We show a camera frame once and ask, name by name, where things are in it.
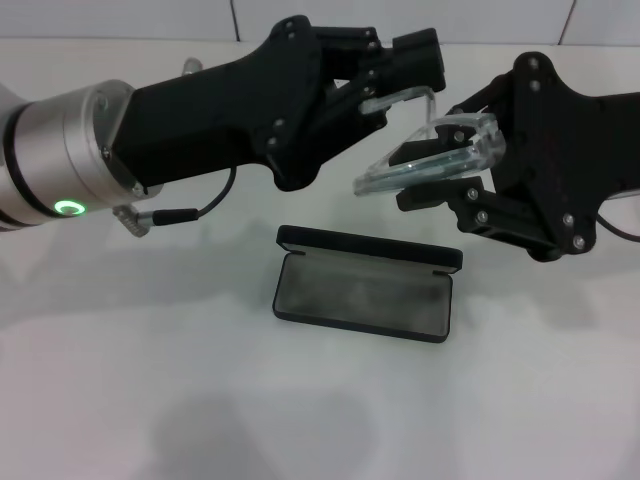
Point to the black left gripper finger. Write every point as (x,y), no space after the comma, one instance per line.
(420,75)
(415,45)

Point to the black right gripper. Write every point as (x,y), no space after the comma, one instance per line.
(565,150)

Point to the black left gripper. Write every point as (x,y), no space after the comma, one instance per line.
(210,115)

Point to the clear white glasses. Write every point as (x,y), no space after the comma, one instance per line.
(435,167)

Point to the black glasses case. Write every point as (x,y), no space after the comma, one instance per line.
(360,300)

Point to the silver cylindrical left wrist stub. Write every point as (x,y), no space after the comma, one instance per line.
(191,66)

